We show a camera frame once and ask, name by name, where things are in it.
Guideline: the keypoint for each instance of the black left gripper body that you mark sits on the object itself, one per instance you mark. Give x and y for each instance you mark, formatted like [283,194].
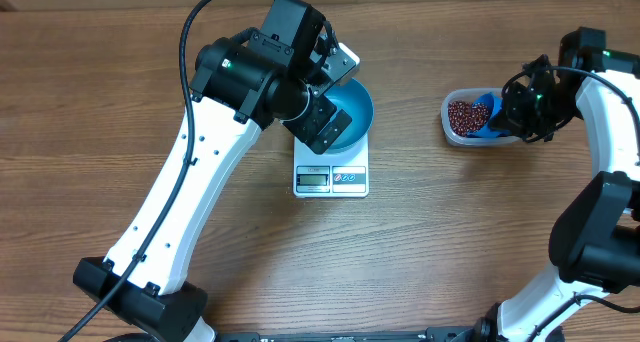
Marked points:
[310,124]

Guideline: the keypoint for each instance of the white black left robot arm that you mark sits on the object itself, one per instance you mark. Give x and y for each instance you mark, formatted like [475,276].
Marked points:
[240,85]

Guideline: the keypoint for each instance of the clear plastic bean container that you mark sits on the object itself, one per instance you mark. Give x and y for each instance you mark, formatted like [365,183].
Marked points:
[470,95]

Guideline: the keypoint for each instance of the blue plastic measuring scoop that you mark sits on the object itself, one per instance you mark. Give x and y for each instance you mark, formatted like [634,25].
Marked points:
[482,110]

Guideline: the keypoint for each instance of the teal metal bowl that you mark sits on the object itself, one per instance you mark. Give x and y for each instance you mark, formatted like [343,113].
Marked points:
[356,101]

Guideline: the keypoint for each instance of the red beans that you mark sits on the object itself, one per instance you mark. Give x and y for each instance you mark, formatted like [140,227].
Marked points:
[458,113]

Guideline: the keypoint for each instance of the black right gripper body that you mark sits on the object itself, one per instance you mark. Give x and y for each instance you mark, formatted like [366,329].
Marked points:
[538,112]

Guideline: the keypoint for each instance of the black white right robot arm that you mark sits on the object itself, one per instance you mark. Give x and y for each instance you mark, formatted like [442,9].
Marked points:
[591,255]

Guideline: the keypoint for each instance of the white digital kitchen scale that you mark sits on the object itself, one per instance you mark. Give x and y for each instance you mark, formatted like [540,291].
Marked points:
[342,174]

